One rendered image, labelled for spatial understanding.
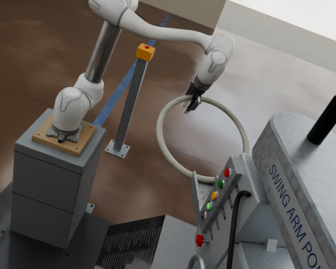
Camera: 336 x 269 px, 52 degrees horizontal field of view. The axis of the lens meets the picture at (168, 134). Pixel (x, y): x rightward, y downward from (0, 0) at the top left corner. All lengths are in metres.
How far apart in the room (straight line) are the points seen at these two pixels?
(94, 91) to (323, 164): 1.46
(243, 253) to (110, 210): 1.93
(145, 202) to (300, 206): 2.28
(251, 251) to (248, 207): 0.13
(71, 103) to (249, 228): 1.24
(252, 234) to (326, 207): 0.31
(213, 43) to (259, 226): 0.97
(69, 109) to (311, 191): 1.43
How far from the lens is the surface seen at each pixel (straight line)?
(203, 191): 1.55
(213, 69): 1.56
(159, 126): 1.62
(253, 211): 0.93
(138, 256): 1.62
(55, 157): 1.97
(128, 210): 2.85
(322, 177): 0.82
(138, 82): 2.87
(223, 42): 1.69
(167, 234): 1.66
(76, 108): 1.92
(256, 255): 1.00
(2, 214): 2.70
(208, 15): 7.65
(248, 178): 0.96
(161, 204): 2.98
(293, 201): 0.78
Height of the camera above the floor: 2.14
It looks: 35 degrees down
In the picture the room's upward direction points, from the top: 21 degrees clockwise
